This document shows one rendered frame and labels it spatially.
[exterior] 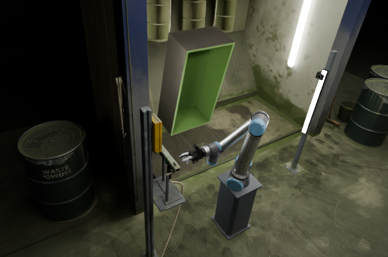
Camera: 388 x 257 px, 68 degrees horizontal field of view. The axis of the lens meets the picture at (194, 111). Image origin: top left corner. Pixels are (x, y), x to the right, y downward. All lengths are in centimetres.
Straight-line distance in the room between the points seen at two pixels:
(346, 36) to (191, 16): 201
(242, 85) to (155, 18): 205
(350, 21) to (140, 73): 277
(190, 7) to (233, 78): 154
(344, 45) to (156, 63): 255
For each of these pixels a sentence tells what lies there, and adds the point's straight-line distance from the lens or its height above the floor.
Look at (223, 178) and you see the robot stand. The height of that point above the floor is 64.
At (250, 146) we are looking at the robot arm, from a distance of 225.
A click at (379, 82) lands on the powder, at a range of 503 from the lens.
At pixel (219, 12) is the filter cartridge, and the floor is 154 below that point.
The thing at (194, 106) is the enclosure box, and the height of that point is 53.
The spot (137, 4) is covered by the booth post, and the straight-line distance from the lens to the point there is 211.
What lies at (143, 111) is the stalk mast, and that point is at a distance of 183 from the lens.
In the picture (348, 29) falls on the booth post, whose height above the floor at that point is 166.
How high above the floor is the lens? 265
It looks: 33 degrees down
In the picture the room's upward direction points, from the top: 5 degrees clockwise
